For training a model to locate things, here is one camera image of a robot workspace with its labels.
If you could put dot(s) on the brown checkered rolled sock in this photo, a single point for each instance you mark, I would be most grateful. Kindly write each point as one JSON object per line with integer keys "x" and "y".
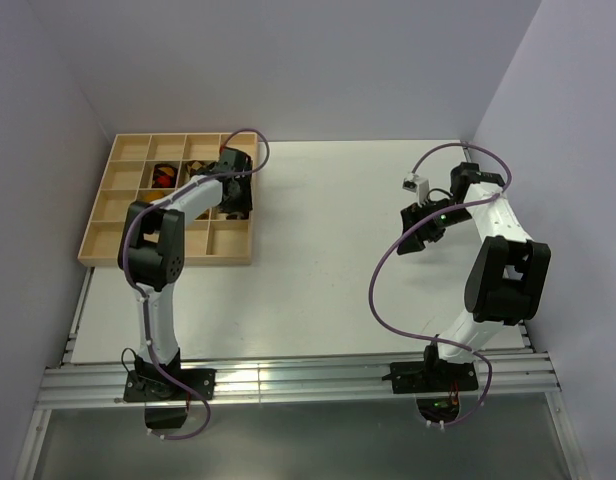
{"x": 196, "y": 167}

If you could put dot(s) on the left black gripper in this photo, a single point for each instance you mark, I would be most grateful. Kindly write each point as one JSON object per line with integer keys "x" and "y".
{"x": 245, "y": 205}

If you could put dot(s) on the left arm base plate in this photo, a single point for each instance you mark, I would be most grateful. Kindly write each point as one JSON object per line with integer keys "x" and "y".
{"x": 141, "y": 389}

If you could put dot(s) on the aluminium frame rail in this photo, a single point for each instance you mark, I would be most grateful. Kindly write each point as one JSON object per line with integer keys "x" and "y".
{"x": 267, "y": 381}

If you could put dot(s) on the cream brown striped sock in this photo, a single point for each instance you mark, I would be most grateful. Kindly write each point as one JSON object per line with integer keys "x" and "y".
{"x": 234, "y": 216}

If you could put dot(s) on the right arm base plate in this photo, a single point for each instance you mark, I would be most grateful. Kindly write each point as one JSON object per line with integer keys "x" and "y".
{"x": 415, "y": 377}

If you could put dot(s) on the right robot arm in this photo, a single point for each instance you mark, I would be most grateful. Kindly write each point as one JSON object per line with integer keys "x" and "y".
{"x": 505, "y": 284}

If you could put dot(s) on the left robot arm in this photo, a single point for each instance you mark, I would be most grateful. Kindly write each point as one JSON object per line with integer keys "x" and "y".
{"x": 152, "y": 251}

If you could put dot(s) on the yellow bear sock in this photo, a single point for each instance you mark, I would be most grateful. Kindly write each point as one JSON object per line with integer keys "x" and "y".
{"x": 204, "y": 216}

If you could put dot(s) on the mustard yellow sock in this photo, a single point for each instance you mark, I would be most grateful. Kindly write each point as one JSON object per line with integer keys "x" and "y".
{"x": 152, "y": 196}

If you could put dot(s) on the red black rolled sock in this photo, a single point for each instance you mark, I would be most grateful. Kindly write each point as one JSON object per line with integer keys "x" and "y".
{"x": 164, "y": 176}

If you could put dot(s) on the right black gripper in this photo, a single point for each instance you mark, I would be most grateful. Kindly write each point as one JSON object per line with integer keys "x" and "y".
{"x": 415, "y": 240}

